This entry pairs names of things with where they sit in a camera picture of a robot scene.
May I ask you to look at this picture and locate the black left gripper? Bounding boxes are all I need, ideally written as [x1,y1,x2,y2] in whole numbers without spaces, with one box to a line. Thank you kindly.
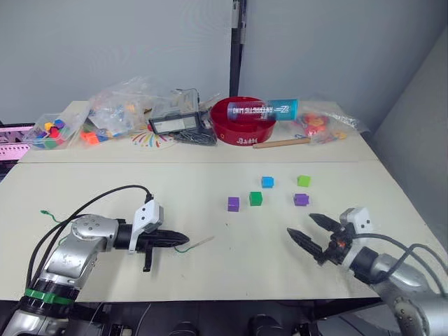
[134,230,190,274]

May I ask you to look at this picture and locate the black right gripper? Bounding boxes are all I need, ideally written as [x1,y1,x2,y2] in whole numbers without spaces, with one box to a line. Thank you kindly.
[286,213,356,267]

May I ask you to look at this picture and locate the clear bag of coloured blocks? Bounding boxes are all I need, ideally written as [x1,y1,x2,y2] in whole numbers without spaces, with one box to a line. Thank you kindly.
[79,77,171,141]

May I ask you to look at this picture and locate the clear box of coloured blocks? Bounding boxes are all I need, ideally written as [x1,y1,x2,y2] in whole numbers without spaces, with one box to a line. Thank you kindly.
[23,111,82,151]

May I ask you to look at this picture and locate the wooden stick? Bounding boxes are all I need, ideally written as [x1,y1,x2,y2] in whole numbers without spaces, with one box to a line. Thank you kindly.
[252,136,312,150]

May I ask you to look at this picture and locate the colourful printed paper disc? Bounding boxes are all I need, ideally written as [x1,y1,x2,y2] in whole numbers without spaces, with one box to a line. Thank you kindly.
[130,128,176,151]

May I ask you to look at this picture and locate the pile of dark screws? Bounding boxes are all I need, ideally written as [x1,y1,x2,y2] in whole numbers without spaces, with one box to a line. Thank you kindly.
[172,118,218,147]

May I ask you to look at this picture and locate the plastic bag with red toys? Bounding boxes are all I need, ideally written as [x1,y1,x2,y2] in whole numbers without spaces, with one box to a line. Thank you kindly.
[294,99,370,145]

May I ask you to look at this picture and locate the clear plastic case with label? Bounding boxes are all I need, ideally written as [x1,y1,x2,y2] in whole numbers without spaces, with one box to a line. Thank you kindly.
[148,88,203,137]

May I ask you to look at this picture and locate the red plastic bowl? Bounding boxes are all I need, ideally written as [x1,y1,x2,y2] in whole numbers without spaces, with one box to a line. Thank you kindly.
[209,97,278,146]

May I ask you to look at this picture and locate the blue red printed canister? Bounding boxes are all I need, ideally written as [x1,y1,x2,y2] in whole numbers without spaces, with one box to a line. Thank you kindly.
[227,97,300,124]

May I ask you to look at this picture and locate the pink screen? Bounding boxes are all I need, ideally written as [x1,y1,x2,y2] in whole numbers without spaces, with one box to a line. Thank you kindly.
[0,122,36,165]

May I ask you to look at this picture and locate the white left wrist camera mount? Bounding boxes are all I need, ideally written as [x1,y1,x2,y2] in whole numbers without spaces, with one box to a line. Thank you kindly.
[127,200,166,255]

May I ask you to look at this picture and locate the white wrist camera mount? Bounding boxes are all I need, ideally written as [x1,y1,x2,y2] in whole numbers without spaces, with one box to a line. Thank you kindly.
[127,200,166,255]
[339,206,372,236]

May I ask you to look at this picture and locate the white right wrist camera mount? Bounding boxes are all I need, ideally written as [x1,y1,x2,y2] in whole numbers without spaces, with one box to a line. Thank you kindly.
[339,206,372,236]

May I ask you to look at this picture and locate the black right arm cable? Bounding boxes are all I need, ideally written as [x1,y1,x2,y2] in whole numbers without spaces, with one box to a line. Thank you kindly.
[353,232,448,295]

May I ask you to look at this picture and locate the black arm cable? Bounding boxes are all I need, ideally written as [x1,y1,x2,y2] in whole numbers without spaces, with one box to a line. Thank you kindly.
[353,232,448,295]
[25,184,155,292]

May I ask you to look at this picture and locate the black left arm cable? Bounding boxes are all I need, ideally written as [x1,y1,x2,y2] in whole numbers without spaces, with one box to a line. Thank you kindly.
[25,184,155,292]

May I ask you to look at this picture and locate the black vertical post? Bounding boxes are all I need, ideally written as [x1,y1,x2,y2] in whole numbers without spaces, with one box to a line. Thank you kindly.
[228,0,248,102]

